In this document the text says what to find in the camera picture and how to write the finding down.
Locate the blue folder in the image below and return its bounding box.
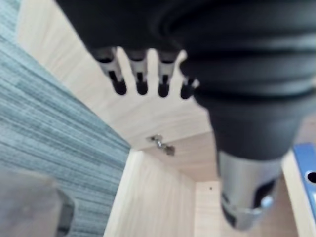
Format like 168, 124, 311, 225
292, 143, 316, 208

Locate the light wood cabinet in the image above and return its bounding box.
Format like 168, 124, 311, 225
103, 108, 316, 237

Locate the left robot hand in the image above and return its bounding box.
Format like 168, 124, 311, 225
55, 0, 316, 232

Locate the silver left robot leg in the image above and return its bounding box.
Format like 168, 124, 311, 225
0, 169, 75, 237

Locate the metal cabinet door hinge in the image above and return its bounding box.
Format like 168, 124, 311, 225
146, 134, 176, 157

